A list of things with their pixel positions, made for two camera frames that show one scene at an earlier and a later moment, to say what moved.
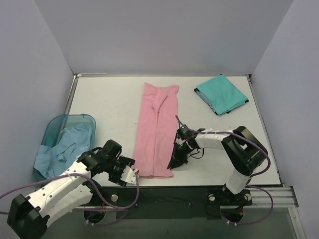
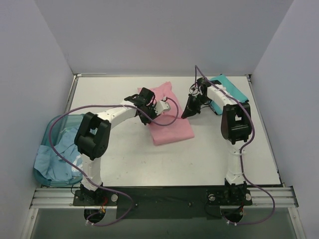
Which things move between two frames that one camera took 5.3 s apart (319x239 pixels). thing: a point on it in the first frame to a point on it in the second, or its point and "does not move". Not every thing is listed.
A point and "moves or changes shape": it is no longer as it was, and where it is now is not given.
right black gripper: (181, 150) to (193, 104)
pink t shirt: (157, 130) moves or changes shape
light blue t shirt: (52, 161) does not move
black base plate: (165, 202) does not move
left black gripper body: (119, 174) to (146, 115)
